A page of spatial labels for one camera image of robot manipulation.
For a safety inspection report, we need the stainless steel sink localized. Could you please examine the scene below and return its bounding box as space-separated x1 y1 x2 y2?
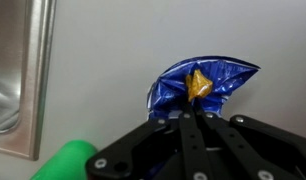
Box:
0 0 58 162

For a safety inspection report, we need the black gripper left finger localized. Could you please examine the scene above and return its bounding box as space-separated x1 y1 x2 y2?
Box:
85 103 208 180

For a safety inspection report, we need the blue snack packet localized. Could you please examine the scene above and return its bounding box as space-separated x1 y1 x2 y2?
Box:
144 55 261 180

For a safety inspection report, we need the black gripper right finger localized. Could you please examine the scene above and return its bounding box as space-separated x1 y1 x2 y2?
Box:
194 104 306 180

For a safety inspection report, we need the green plastic cup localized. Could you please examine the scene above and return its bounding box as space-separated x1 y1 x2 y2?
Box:
30 139 98 180

